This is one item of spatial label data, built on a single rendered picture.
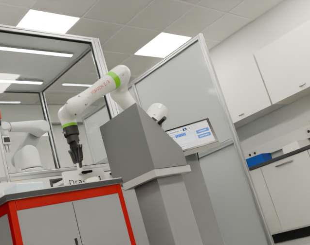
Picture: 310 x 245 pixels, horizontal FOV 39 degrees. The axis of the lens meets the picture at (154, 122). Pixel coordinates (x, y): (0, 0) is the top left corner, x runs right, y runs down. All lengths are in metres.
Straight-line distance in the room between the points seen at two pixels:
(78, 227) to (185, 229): 0.62
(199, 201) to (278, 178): 1.95
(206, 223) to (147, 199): 0.95
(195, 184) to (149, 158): 1.03
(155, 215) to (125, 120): 0.55
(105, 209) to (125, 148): 0.46
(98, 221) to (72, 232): 0.15
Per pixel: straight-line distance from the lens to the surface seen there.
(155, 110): 2.56
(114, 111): 3.19
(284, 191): 5.05
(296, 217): 5.04
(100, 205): 2.11
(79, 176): 2.62
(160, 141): 2.36
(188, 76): 4.09
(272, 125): 5.86
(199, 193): 3.26
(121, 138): 2.46
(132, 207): 3.01
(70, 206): 2.03
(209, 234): 3.25
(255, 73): 5.59
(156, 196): 2.33
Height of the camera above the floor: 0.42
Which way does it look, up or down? 15 degrees up
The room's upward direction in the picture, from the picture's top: 16 degrees counter-clockwise
